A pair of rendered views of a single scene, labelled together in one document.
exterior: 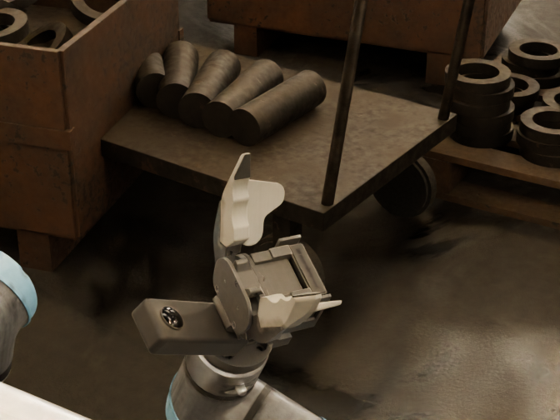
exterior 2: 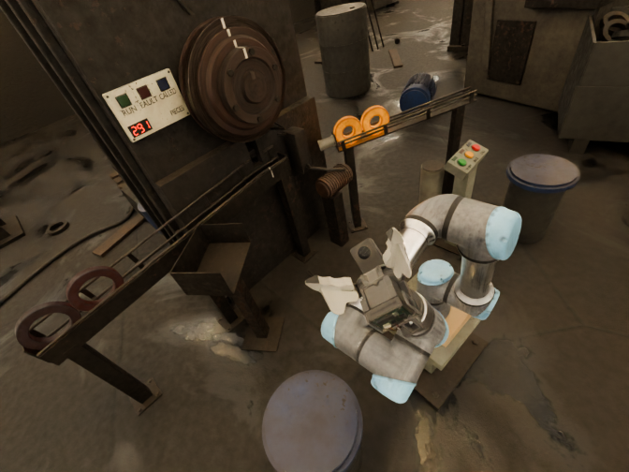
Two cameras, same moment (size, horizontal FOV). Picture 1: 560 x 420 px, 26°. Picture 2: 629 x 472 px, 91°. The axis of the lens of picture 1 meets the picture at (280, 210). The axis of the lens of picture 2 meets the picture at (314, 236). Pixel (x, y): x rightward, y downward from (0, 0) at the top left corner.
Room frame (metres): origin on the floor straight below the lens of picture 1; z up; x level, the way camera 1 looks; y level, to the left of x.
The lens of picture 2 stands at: (0.99, -0.28, 1.49)
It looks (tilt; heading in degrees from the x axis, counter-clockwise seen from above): 43 degrees down; 118
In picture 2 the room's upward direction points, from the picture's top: 14 degrees counter-clockwise
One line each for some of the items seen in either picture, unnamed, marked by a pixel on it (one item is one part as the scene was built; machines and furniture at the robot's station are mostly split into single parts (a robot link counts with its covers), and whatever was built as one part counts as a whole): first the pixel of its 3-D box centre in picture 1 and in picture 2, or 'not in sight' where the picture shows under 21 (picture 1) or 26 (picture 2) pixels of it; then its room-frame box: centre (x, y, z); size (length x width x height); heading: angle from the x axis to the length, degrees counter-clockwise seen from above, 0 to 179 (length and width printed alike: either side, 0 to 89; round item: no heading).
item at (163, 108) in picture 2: not in sight; (150, 105); (-0.07, 0.65, 1.15); 0.26 x 0.02 x 0.18; 65
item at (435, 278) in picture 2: not in sight; (435, 280); (1.02, 0.49, 0.52); 0.13 x 0.12 x 0.14; 158
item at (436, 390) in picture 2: not in sight; (426, 332); (1.01, 0.48, 0.13); 0.40 x 0.40 x 0.26; 60
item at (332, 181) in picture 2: not in sight; (338, 207); (0.43, 1.15, 0.27); 0.22 x 0.13 x 0.53; 65
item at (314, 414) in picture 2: not in sight; (321, 437); (0.69, -0.06, 0.22); 0.32 x 0.32 x 0.43
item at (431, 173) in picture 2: not in sight; (429, 203); (0.96, 1.25, 0.26); 0.12 x 0.12 x 0.52
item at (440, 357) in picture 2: not in sight; (429, 315); (1.01, 0.48, 0.28); 0.32 x 0.32 x 0.04; 60
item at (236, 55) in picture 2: not in sight; (252, 86); (0.26, 0.87, 1.12); 0.28 x 0.06 x 0.28; 65
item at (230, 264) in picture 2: not in sight; (240, 300); (0.19, 0.34, 0.36); 0.26 x 0.20 x 0.72; 100
